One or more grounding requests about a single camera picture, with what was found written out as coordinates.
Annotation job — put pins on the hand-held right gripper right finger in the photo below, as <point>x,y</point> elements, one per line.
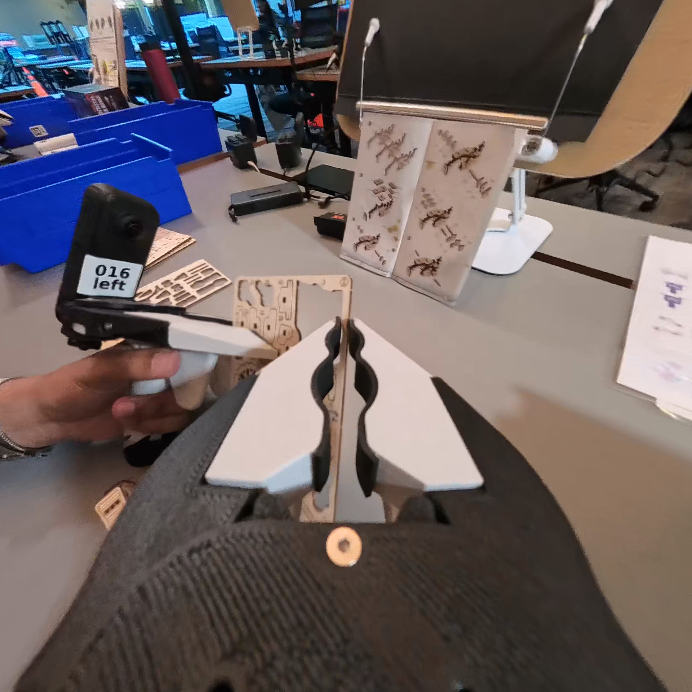
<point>421,432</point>

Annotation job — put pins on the tan instruction board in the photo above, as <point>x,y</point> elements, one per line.
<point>105,43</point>

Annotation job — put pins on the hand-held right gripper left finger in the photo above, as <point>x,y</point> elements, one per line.
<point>259,432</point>

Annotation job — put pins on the instruction booklet on stand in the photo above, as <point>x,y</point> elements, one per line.
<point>459,216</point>

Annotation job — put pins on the engraved wooden puzzle sheet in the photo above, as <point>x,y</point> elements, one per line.
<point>167,246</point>

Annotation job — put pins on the black and tan panel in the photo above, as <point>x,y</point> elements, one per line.
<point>240,11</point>

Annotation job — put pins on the blue plastic bin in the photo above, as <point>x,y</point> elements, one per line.
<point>81,216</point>
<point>178,130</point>

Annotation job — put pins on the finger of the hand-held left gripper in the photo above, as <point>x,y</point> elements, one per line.
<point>216,339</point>

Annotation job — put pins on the white stand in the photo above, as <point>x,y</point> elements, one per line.
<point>240,43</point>

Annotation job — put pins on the person's left hand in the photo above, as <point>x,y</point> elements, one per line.
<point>81,400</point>

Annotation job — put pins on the grey desk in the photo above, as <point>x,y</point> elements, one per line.
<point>540,351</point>

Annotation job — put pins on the wooden puzzle sheet with wheels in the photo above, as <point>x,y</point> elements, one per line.
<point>281,319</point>

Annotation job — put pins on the black power bank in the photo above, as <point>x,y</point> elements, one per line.
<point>265,197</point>

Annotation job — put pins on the small black box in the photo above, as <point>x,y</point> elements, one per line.
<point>330,224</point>

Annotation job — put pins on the slotted wooden puzzle sheet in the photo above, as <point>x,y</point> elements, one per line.
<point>148,294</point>

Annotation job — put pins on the black tablet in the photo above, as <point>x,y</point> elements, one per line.
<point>330,181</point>

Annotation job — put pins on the large black tan-rimmed panel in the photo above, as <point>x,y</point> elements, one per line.
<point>459,48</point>

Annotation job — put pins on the wooden model assembly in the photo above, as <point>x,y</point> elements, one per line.
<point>111,508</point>

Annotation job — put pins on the white paper sheet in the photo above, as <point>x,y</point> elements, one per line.
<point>659,324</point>

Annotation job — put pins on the black chair base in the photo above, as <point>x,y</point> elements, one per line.
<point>605,189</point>

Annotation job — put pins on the brown background desk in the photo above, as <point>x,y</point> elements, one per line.
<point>259,58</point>

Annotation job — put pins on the printed cardboard box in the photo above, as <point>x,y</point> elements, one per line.
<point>97,100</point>

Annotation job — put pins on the black pole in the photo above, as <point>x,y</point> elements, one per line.
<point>181,48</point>

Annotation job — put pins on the red bottle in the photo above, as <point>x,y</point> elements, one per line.
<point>161,75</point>

